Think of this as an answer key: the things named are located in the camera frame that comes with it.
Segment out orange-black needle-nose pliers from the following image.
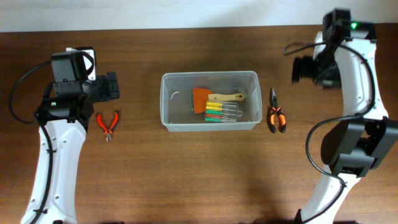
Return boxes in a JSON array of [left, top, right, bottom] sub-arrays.
[[267, 88, 287, 133]]

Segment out orange scraper with wooden handle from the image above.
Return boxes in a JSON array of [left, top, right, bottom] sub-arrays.
[[193, 87, 246, 114]]

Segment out clear case of screwdrivers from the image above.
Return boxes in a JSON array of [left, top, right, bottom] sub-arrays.
[[205, 101, 243, 123]]

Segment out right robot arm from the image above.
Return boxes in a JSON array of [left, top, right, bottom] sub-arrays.
[[292, 8, 397, 223]]

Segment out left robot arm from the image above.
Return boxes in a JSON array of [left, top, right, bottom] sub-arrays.
[[21, 47, 120, 223]]

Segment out clear plastic container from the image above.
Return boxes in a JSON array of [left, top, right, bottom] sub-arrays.
[[160, 71, 262, 132]]

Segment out red-handled side cutters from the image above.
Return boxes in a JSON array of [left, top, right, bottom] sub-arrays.
[[96, 110, 120, 142]]

